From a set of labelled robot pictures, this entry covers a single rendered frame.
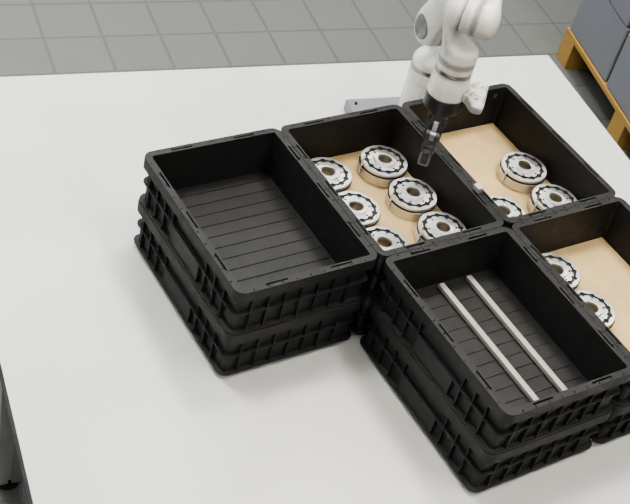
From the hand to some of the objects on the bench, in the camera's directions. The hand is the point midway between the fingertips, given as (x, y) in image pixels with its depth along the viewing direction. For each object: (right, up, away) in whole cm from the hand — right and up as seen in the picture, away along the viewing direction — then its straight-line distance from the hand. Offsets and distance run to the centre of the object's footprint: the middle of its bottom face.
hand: (426, 149), depth 245 cm
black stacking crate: (-37, -28, +4) cm, 46 cm away
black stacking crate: (+8, -48, -4) cm, 48 cm away
